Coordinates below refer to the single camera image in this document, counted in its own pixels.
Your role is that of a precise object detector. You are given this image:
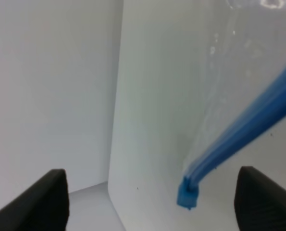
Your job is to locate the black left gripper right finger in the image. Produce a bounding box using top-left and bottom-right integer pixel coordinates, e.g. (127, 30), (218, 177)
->
(234, 166), (286, 231)

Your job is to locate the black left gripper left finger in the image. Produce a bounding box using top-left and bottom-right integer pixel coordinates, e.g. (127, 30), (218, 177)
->
(0, 169), (69, 231)

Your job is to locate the blue zipper slider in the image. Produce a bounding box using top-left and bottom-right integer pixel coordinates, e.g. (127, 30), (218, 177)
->
(176, 177), (199, 210)

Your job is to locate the clear zip bag blue seal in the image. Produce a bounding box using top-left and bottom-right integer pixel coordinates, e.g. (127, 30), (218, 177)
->
(108, 0), (286, 231)

